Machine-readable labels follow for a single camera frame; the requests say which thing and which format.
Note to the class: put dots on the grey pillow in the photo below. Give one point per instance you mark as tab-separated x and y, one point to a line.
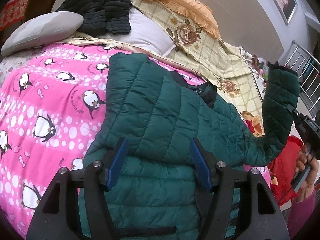
42	30

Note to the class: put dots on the red cloth on bed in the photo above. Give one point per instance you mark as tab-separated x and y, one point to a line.
274	159

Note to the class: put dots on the black quilted jacket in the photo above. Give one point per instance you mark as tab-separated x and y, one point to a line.
101	16

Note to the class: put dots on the green quilted puffer jacket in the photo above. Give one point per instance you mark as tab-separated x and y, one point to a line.
159	116

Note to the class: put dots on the maroon right sleeve forearm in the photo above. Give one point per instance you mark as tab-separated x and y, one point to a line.
300	213

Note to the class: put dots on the red patterned tablecloth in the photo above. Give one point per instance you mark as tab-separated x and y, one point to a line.
12	12

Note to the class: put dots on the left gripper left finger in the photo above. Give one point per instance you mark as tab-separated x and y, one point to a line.
57	215

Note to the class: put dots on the cream floral blanket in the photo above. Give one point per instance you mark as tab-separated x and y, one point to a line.
222	64

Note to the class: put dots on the white pillow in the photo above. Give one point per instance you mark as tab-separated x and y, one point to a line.
145	34

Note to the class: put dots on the orange ruffled pillow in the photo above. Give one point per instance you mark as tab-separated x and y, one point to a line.
196	11

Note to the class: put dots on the metal railing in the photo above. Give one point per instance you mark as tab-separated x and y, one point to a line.
306	65

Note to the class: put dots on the person's right hand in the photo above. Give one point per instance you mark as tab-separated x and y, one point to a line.
307	186

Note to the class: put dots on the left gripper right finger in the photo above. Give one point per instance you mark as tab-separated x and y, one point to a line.
242	205

